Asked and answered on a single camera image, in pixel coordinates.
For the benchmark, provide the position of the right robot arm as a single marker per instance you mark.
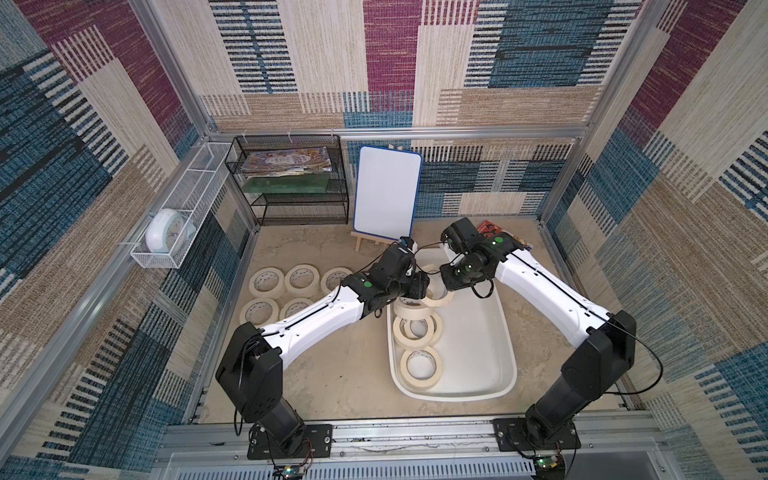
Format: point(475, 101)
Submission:
point(604, 343)

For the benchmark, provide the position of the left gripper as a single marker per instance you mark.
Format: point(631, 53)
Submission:
point(418, 285)

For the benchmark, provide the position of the red manga book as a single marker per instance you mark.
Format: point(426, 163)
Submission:
point(490, 229)

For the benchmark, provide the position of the masking tape roll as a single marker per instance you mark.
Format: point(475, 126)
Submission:
point(268, 282)
point(294, 306)
point(413, 334)
point(438, 328)
point(260, 312)
point(437, 295)
point(421, 369)
point(408, 310)
point(303, 280)
point(332, 278)

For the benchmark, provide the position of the green book on shelf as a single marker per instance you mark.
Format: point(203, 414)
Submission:
point(292, 184)

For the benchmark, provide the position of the black wire shelf rack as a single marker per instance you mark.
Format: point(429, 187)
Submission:
point(329, 207)

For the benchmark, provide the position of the colourful magazine on shelf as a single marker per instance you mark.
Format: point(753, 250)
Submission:
point(290, 162)

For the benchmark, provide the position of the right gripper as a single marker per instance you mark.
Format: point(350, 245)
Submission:
point(452, 279)

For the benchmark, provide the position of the white alarm clock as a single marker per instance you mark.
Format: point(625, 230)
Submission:
point(168, 232)

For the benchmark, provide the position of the white plastic storage box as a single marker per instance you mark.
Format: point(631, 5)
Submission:
point(476, 349)

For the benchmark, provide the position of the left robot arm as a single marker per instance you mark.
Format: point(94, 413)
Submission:
point(251, 369)

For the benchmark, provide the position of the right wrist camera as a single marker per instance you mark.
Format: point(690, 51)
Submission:
point(460, 238)

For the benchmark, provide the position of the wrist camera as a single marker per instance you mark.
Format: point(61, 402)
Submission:
point(460, 238)
point(395, 263)

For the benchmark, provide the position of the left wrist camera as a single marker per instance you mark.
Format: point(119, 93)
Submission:
point(395, 263)

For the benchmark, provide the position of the white wire wall basket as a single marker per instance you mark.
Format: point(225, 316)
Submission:
point(193, 195)

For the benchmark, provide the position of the blue framed whiteboard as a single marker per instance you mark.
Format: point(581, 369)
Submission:
point(386, 190)

